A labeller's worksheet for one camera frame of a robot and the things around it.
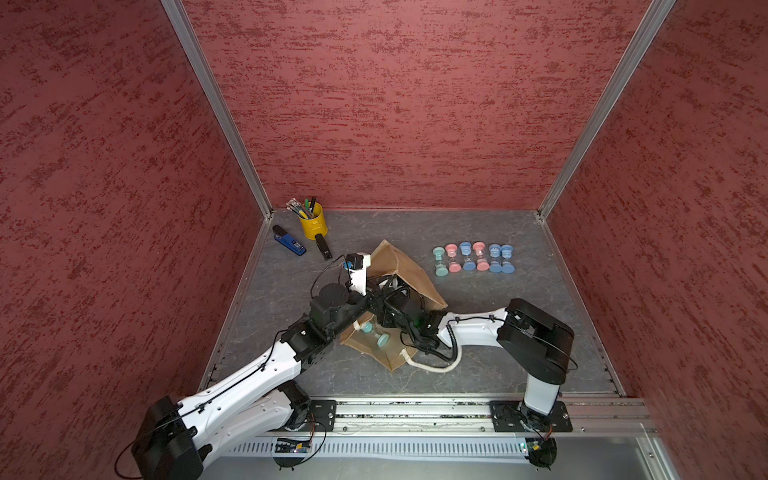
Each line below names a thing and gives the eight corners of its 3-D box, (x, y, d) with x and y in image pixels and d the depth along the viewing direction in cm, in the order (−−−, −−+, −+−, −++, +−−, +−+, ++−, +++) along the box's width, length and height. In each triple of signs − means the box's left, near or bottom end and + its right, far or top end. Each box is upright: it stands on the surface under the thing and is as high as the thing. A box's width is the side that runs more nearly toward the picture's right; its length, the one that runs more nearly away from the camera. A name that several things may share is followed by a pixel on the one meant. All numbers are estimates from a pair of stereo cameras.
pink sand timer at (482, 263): (476, 271, 105) (479, 265, 102) (471, 247, 113) (473, 241, 109) (487, 272, 106) (490, 265, 102) (481, 247, 113) (484, 241, 110)
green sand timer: (435, 276, 103) (436, 272, 101) (432, 250, 110) (433, 246, 109) (447, 276, 103) (448, 272, 101) (443, 250, 110) (444, 246, 109)
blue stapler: (270, 235, 115) (268, 229, 112) (280, 229, 117) (277, 223, 115) (297, 259, 108) (294, 253, 105) (306, 252, 110) (304, 246, 107)
